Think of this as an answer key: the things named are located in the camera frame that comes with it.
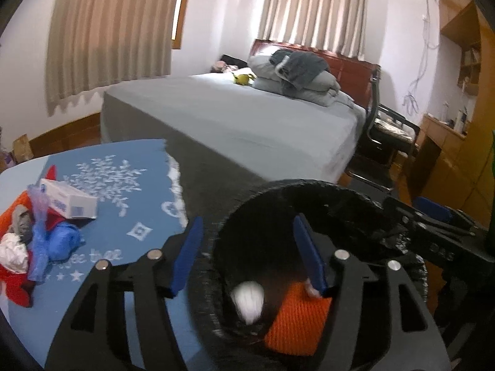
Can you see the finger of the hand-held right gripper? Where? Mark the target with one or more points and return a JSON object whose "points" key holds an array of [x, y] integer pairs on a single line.
{"points": [[398, 208], [433, 206]]}

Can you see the dark grey garment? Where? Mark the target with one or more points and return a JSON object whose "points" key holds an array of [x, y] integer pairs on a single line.
{"points": [[301, 65]]}

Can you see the beige pleated curtain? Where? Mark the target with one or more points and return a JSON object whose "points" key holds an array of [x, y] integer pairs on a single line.
{"points": [[313, 7]]}

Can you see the wooden bookshelf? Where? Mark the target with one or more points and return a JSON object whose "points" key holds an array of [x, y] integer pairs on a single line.
{"points": [[483, 19]]}

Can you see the blue plastic bag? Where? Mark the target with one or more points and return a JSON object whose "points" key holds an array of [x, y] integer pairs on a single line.
{"points": [[62, 239]]}

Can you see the grey bed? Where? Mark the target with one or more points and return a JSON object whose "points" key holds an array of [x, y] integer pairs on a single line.
{"points": [[232, 123]]}

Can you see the white crumpled tissue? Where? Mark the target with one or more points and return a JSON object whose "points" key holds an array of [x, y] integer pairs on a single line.
{"points": [[13, 253]]}

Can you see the wooden window frame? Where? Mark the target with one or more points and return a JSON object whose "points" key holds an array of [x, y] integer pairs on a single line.
{"points": [[183, 7]]}

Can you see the grey crumpled cloth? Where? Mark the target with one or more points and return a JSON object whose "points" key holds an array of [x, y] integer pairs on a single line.
{"points": [[23, 222]]}

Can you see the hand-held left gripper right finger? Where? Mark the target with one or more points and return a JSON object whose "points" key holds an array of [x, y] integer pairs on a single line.
{"points": [[309, 255]]}

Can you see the white sock ball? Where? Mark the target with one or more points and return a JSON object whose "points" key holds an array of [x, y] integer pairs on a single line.
{"points": [[249, 301]]}

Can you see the pink plush toy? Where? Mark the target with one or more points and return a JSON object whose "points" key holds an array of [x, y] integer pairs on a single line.
{"points": [[220, 66]]}

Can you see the wooden desk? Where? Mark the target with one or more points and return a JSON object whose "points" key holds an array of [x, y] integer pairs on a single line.
{"points": [[456, 154]]}

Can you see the brown paper bag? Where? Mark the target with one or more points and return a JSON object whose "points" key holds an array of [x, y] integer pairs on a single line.
{"points": [[21, 147]]}

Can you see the black office chair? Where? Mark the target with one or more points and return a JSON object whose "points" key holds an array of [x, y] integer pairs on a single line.
{"points": [[373, 104]]}

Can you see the reddish wooden headboard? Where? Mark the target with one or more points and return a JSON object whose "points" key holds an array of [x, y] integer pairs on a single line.
{"points": [[348, 73]]}

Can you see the white cardboard box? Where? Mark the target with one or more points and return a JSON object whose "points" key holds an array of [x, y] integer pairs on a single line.
{"points": [[69, 201]]}

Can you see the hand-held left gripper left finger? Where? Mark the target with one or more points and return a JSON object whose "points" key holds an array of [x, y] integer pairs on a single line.
{"points": [[187, 255]]}

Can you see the black round basket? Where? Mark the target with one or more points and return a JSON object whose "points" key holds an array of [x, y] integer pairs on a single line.
{"points": [[251, 216]]}

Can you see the beige scalloped curtain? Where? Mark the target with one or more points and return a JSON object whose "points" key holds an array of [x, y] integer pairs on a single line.
{"points": [[108, 27]]}

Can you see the white bottle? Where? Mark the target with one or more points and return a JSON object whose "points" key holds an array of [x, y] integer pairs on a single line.
{"points": [[460, 119]]}

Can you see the purple bag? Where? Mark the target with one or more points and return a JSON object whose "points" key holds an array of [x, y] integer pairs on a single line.
{"points": [[7, 160]]}

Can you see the yellow plush toy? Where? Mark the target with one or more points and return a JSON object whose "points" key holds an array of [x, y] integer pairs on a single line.
{"points": [[243, 79]]}

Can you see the black pillow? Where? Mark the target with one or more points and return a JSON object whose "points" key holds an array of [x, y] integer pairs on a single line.
{"points": [[234, 61]]}

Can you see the orange knitted cloth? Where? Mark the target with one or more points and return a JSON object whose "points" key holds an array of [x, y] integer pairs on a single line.
{"points": [[7, 216], [297, 320]]}

